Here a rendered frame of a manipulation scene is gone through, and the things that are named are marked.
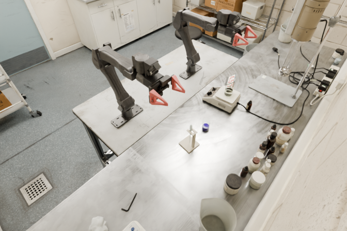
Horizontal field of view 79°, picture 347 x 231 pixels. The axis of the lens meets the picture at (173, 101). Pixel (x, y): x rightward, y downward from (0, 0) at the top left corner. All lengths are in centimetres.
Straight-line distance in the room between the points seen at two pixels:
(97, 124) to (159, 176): 49
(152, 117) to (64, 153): 135
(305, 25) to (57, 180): 221
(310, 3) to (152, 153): 106
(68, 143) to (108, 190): 148
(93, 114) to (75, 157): 105
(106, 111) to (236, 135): 78
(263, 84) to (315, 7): 57
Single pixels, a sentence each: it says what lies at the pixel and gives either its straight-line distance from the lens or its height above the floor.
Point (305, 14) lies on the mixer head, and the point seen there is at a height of 143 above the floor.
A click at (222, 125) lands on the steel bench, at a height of 90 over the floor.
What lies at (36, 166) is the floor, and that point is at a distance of 247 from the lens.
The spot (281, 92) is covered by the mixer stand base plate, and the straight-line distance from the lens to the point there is 158.
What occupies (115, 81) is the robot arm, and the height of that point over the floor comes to 116.
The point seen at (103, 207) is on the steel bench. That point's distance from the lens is 105.
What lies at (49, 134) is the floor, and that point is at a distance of 266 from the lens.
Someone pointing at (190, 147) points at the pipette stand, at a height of 91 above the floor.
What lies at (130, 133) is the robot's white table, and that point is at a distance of 121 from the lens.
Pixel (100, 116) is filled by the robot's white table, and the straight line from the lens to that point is 134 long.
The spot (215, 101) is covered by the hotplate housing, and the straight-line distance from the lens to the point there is 131.
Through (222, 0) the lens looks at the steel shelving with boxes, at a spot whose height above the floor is 74.
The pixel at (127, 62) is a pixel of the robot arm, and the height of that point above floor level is 133.
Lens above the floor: 185
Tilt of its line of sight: 45 degrees down
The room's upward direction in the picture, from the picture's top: straight up
